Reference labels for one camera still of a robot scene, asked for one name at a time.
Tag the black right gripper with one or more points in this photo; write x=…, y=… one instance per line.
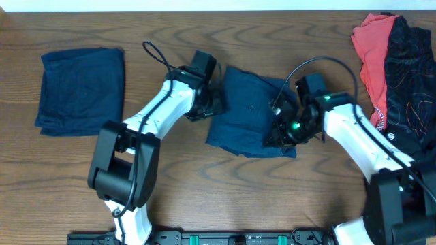
x=278, y=128

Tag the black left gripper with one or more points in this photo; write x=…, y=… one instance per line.
x=219, y=106

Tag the dark blue denim shorts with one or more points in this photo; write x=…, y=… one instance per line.
x=248, y=117

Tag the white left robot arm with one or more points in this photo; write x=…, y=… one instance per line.
x=123, y=170

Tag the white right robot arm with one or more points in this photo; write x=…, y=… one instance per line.
x=400, y=203

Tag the red orange garment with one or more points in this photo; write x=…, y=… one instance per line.
x=370, y=41

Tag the folded dark blue shorts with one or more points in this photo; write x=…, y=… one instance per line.
x=81, y=90

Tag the black patterned garment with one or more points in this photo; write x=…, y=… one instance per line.
x=410, y=77

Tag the black garment with white logo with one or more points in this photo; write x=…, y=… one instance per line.
x=421, y=149

